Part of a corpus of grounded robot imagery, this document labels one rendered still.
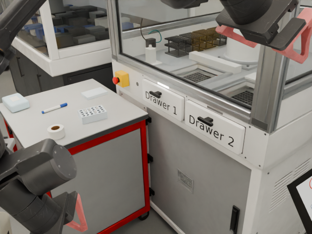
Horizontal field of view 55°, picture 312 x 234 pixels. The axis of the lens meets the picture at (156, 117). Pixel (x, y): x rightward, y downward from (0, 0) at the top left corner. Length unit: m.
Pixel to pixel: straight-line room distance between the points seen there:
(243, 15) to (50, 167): 0.33
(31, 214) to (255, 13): 0.43
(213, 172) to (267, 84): 0.51
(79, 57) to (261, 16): 1.66
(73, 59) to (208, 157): 1.11
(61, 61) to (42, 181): 1.55
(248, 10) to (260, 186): 0.83
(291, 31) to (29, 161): 0.39
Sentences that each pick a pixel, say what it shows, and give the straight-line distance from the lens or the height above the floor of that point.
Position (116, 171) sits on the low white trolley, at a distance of 1.57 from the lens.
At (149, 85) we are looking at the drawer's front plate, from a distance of 1.42.
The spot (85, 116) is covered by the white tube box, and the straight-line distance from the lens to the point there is 1.44.
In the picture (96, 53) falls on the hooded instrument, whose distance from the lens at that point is 2.05.
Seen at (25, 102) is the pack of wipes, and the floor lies 0.80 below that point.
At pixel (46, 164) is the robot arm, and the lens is 0.45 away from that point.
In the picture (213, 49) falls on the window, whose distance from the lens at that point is 1.10.
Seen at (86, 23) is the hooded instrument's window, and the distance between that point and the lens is 2.01.
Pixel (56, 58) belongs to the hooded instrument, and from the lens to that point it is 1.96.
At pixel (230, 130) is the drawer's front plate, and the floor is 0.90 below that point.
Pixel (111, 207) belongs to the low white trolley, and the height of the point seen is 0.26.
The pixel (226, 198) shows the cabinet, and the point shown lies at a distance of 1.34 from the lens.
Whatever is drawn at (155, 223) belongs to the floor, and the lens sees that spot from 1.96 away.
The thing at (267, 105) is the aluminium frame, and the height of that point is 1.04.
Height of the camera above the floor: 1.47
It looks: 29 degrees down
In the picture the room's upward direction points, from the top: 2 degrees counter-clockwise
